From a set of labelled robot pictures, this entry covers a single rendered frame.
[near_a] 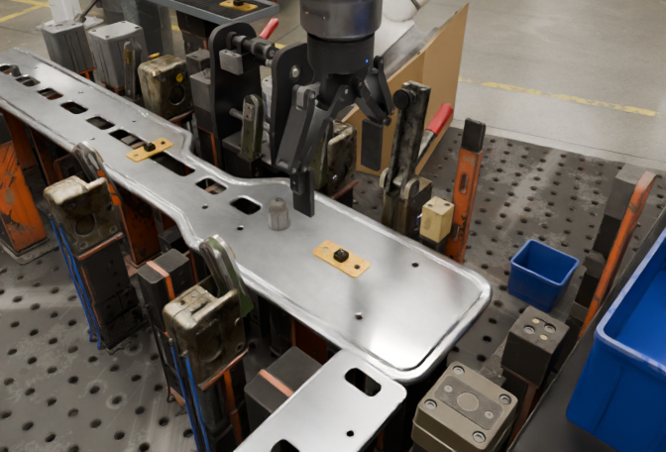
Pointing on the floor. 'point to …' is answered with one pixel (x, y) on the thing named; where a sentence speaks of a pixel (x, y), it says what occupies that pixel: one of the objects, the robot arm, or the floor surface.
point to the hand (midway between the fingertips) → (339, 181)
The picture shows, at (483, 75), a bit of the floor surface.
